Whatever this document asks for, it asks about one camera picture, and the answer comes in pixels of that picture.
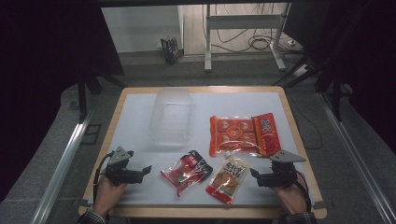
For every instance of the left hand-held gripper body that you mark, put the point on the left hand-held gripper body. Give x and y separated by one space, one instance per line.
120 174

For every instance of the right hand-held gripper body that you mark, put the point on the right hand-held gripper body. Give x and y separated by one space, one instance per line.
281 177

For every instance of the red and black snack packet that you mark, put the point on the red and black snack packet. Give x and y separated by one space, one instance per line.
186 172

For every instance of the large orange snack packet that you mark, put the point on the large orange snack packet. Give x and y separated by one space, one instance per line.
244 133

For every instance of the clear plastic container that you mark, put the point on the clear plastic container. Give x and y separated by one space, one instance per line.
171 116

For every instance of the person's right hand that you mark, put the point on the person's right hand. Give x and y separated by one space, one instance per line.
292 199

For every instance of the person's left hand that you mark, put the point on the person's left hand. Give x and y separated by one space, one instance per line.
107 196

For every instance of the white spouted snack pouch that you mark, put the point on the white spouted snack pouch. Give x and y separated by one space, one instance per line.
229 180

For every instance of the dark floor hatch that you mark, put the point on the dark floor hatch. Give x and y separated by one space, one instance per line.
91 134

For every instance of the black metal stand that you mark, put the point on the black metal stand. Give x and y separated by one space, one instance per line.
82 96
336 99

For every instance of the colourful carton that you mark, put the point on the colourful carton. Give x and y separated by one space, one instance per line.
171 49

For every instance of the dark curtain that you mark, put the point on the dark curtain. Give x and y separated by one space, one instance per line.
367 62
46 77

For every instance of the white power strip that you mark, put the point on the white power strip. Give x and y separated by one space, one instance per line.
291 43

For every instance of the aluminium rail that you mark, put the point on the aluminium rail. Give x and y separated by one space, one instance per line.
351 143
62 168

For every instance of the white metal stand frame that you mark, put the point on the white metal stand frame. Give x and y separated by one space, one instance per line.
246 21

